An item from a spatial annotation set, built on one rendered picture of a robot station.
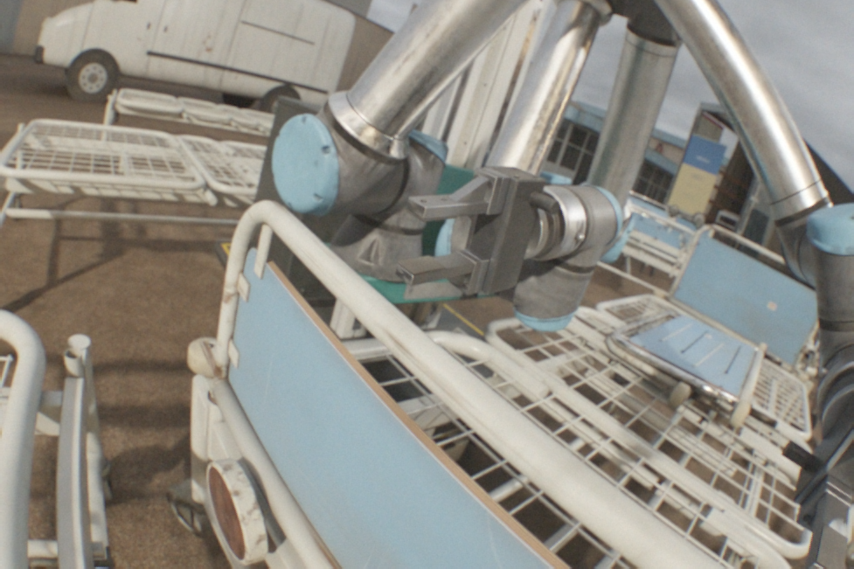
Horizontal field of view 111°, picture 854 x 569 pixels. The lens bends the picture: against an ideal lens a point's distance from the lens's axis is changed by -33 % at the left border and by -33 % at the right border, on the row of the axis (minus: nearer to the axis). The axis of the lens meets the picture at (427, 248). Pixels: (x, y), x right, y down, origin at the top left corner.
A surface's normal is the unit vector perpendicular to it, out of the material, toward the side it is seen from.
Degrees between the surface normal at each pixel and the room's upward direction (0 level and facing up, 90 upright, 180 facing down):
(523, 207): 90
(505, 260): 90
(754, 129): 113
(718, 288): 90
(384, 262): 70
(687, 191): 91
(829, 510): 10
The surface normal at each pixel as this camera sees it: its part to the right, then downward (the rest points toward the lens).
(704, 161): -0.76, -0.07
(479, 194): 0.62, 0.41
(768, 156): -0.86, 0.27
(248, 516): 0.64, -0.42
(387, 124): 0.17, 0.69
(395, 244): 0.47, 0.05
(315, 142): -0.60, 0.13
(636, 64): -0.72, 0.54
